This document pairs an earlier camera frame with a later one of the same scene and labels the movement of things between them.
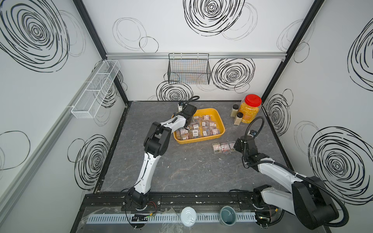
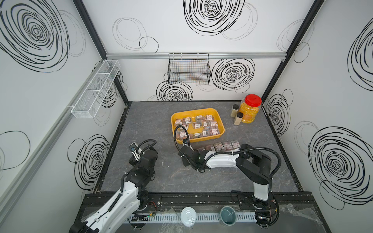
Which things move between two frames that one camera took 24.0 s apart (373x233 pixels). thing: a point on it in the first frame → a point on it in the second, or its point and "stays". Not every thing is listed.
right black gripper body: [238, 147] → [186, 164]
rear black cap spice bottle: [234, 110] stays
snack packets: [216, 147] stays
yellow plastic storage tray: [207, 123] stays
